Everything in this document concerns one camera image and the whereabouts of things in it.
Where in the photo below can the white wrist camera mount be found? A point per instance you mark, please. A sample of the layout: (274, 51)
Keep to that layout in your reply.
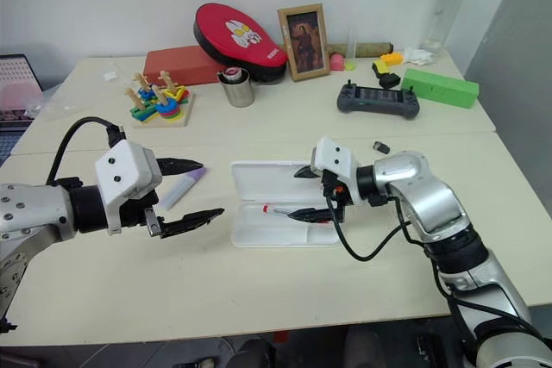
(125, 170)
(336, 161)

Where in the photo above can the purple marker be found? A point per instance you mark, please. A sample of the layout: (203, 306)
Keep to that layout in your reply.
(181, 189)

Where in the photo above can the clear tube yellow base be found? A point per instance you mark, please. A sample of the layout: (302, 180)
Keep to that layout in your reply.
(351, 51)

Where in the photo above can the red marker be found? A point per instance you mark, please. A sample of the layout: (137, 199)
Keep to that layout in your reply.
(274, 210)

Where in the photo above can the small black adapter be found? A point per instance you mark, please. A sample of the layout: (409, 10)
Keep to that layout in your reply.
(381, 147)

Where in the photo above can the dark rounded shape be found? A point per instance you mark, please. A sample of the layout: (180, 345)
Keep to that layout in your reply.
(250, 353)

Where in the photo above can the steel cup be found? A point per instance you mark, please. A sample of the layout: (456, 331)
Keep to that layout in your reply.
(237, 92)

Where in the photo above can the brown rolled mat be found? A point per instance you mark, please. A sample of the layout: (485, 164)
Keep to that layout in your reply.
(371, 48)

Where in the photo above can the small white packet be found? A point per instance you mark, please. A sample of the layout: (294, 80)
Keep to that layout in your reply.
(111, 75)

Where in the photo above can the white plastic pencil case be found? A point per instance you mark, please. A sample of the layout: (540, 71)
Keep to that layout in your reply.
(267, 187)

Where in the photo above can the yellow black sponge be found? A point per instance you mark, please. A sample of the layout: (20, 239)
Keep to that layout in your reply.
(380, 68)

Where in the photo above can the clear bottle green lid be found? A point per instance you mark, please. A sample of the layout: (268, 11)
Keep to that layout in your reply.
(448, 10)

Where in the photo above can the wooden picture frame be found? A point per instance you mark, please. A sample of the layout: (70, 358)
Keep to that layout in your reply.
(304, 42)

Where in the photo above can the crumpled white tissue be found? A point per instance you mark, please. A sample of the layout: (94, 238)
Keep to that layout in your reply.
(417, 54)

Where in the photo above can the small black box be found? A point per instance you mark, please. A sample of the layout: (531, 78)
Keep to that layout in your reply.
(390, 80)

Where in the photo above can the wooden colourful stacking toy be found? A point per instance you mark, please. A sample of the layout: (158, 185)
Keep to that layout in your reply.
(166, 107)

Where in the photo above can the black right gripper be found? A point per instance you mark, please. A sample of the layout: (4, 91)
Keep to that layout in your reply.
(336, 195)

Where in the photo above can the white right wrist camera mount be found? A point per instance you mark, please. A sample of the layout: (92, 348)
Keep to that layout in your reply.
(336, 161)

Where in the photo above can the pink small cup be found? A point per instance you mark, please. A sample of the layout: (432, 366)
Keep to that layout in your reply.
(337, 62)

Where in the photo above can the laptop screen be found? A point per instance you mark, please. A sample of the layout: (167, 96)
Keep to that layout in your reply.
(17, 83)

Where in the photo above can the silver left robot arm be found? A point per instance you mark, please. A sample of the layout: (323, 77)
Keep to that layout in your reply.
(34, 208)

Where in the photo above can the grey handheld remote controller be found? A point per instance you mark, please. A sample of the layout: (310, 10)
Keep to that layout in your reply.
(379, 98)

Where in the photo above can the pink tape roll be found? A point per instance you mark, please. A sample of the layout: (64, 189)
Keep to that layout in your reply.
(233, 73)

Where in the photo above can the green rectangular block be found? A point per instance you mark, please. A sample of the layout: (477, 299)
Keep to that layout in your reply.
(440, 88)

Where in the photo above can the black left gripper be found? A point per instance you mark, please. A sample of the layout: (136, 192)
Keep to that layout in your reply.
(138, 213)

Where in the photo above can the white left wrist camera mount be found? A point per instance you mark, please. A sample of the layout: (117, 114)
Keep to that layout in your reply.
(125, 170)

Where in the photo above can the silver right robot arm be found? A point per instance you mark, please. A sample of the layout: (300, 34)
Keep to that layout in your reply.
(431, 200)

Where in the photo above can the orange block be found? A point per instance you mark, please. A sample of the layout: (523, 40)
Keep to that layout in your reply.
(391, 58)

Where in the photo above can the red rectangular block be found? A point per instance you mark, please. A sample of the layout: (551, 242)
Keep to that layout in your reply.
(172, 64)

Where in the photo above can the clear plastic bag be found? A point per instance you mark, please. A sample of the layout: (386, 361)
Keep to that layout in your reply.
(49, 101)

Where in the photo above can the red boxing pad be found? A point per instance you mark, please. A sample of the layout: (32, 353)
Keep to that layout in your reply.
(241, 38)

